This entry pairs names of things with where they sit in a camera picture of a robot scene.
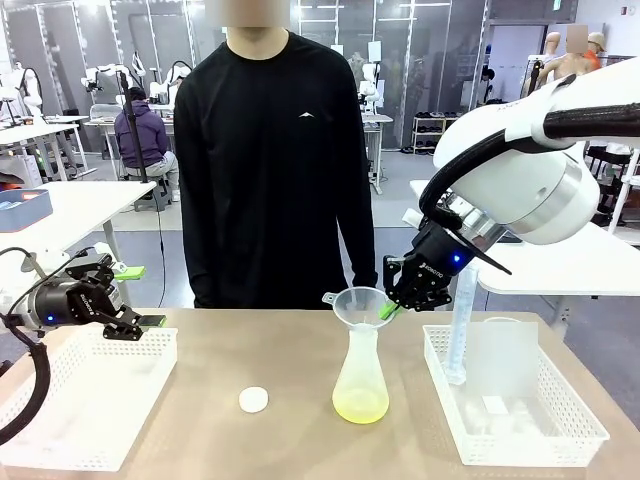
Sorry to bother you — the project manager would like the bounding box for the beige mannequin torso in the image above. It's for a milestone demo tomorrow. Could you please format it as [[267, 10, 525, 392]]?
[[537, 49, 587, 87]]

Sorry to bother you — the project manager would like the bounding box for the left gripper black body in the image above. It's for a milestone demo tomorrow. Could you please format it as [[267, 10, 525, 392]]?
[[27, 279, 122, 330]]

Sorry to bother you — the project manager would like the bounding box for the clear plastic beaker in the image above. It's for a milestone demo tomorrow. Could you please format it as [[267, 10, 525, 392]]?
[[467, 315, 541, 401]]

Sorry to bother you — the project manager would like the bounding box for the white table with blue tray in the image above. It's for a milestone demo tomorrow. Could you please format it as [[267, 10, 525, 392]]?
[[0, 180, 158, 311]]

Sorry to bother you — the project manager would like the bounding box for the white round flask cap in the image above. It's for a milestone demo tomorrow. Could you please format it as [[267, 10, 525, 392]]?
[[238, 386, 270, 414]]

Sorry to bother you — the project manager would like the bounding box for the white shoe rack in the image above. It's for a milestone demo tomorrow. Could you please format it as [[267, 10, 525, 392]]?
[[412, 112, 454, 156]]

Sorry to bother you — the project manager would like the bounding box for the clear plastic funnel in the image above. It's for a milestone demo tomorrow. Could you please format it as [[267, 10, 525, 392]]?
[[322, 287, 399, 341]]

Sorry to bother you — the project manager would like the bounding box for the person in black shirt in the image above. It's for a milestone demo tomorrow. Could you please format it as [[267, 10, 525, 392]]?
[[173, 0, 380, 310]]

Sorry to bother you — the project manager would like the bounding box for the white crumpled tissue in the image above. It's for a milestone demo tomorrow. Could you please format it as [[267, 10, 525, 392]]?
[[499, 412, 551, 439]]

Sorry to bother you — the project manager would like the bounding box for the person's left forearm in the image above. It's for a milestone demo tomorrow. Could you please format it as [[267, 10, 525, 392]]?
[[344, 189, 380, 301]]

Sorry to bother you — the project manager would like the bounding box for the translucent plastic conical flask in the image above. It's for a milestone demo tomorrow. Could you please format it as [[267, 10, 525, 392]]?
[[331, 324, 391, 425]]

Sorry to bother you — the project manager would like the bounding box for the clear plastic graduated cylinder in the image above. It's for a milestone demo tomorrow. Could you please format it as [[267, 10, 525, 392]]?
[[446, 264, 481, 386]]

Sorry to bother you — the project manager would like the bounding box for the white perforated plastic basket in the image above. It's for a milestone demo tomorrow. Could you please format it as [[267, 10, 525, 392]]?
[[0, 327, 179, 472], [422, 323, 612, 467]]

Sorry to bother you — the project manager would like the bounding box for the black left arm cable sleeve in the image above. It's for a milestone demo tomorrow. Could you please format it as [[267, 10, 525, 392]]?
[[0, 309, 54, 446]]

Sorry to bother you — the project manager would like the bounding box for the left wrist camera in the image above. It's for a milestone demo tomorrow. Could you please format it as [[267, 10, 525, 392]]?
[[63, 242, 120, 282]]

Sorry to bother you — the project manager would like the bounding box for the seated person in purple hoodie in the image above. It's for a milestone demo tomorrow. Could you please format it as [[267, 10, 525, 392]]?
[[113, 85, 180, 201]]

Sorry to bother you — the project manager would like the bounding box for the black right arm cable sleeve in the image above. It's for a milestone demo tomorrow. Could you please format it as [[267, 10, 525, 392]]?
[[418, 102, 640, 276]]

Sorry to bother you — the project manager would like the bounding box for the black arm cable sleeve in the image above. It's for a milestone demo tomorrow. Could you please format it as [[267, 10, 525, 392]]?
[[0, 309, 54, 446], [418, 102, 640, 276]]

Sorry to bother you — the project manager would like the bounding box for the white mannequin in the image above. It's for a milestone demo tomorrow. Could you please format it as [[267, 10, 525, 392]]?
[[542, 30, 564, 64]]

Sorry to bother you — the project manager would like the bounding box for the blue plastic tray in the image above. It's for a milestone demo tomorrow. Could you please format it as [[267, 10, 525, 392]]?
[[0, 188, 54, 234]]

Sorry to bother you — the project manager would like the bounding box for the person's right forearm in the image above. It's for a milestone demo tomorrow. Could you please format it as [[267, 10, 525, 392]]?
[[180, 199, 221, 309]]

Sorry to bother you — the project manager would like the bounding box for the black tripod pole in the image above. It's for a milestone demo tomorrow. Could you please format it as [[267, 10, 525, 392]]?
[[115, 69, 151, 184]]

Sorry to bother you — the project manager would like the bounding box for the long white table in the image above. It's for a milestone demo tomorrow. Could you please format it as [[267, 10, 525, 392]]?
[[409, 178, 640, 311]]

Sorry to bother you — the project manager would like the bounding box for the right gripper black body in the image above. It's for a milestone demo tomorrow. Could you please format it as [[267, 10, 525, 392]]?
[[408, 223, 477, 288]]

